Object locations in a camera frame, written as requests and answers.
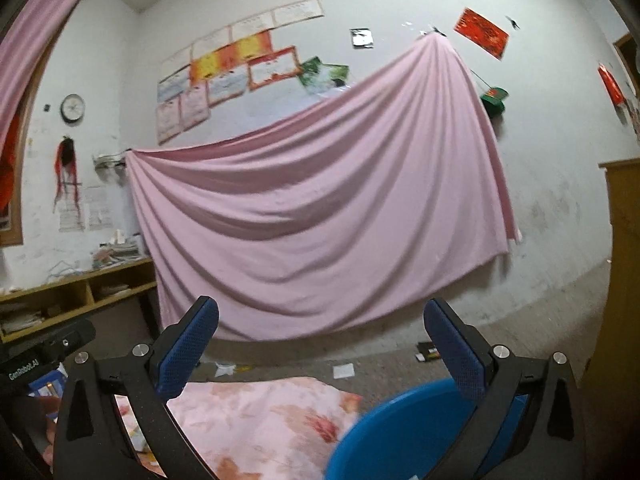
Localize pink floral blanket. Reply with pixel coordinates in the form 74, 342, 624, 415
42, 376, 366, 480

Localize metal wall rack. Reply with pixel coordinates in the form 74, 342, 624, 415
92, 148, 132, 169

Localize red paper wall poster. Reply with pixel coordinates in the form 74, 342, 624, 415
453, 7, 510, 62

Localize wooden cabinet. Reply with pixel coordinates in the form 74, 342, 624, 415
580, 158, 640, 480

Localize group of wall certificates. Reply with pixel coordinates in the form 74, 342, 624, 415
155, 0, 326, 147

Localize pink window curtain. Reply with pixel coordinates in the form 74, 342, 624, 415
0, 0, 94, 138

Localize tangled white wire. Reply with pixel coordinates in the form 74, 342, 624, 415
47, 259, 83, 281

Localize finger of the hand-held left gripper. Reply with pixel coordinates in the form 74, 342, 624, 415
42, 320, 96, 361

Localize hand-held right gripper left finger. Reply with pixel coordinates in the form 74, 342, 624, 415
52, 296, 221, 480

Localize white wall paper sheets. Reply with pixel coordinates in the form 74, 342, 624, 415
58, 185, 114, 233

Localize round wall clock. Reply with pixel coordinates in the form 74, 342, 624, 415
60, 93, 86, 124

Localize stack of papers in shelf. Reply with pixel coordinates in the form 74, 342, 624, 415
0, 305, 46, 333

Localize green cap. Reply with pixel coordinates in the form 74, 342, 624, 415
480, 85, 510, 120

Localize wooden window frame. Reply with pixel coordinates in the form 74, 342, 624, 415
0, 7, 68, 247

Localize pink hanging sheet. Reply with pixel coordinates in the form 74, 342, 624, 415
125, 34, 524, 344

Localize blue cardboard box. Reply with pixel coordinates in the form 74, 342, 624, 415
27, 364, 69, 402

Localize stack of newspapers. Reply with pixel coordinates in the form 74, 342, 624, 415
91, 230, 144, 267

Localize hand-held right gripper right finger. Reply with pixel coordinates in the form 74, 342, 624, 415
422, 297, 587, 480

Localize red hanging packet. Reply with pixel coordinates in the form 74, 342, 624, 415
598, 63, 626, 107

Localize green photo poster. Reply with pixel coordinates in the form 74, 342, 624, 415
298, 57, 350, 97

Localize wooden shelf desk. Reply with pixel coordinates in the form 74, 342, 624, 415
0, 257, 159, 345

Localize blue plastic basin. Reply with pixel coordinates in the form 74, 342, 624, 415
324, 377, 532, 480

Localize red tassel decoration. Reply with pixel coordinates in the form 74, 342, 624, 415
53, 135, 80, 212

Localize red cloth in window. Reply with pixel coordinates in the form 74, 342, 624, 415
0, 112, 22, 217

